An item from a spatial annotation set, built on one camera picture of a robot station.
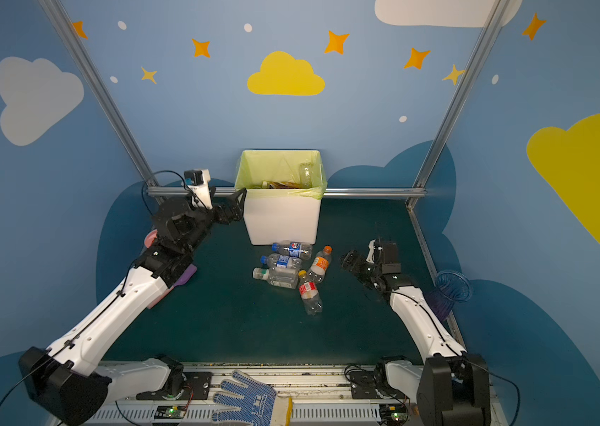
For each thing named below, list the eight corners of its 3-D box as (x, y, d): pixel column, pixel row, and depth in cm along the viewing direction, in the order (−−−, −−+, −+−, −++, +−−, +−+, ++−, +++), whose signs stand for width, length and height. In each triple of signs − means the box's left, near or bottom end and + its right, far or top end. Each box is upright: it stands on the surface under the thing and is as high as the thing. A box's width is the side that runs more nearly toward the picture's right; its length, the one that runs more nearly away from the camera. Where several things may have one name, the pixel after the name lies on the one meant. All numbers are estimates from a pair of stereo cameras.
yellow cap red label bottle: (307, 317, 88) (308, 312, 85) (295, 278, 98) (295, 272, 94) (323, 312, 89) (324, 307, 86) (309, 274, 99) (309, 268, 95)
